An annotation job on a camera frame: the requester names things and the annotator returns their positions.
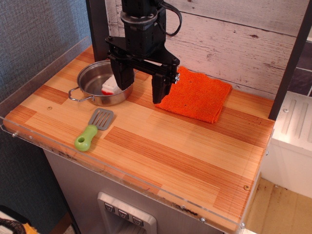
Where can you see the yellow black object bottom left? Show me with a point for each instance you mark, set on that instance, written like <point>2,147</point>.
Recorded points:
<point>18,228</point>

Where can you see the clear acrylic table guard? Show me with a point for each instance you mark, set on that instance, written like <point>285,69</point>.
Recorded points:
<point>199,169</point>

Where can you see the dark left frame post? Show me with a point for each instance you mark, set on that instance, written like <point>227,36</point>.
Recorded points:
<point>98,23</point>

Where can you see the white toy sink unit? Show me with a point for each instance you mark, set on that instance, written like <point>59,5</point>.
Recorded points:
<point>288,158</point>

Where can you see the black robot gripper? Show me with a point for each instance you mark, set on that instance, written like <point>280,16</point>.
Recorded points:
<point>143,48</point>

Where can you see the green handled grey spatula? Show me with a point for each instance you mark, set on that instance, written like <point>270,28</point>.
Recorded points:
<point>100,120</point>

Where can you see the dark right frame post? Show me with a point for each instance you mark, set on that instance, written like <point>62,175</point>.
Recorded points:
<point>292,62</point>

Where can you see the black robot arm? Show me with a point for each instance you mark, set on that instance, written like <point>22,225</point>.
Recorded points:
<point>140,8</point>

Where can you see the white red apple slice toy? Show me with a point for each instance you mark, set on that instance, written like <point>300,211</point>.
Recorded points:
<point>110,87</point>

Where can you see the orange knitted cloth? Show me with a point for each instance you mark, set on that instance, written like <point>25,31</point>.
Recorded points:
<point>197,96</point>

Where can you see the dark frame post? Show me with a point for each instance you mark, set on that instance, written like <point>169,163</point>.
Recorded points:
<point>98,23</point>
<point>292,62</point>

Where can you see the silver dispenser button panel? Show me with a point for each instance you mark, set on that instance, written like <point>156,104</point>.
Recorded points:
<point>120,217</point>

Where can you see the grey toy fridge cabinet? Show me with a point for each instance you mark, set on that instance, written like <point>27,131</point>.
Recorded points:
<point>80,183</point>

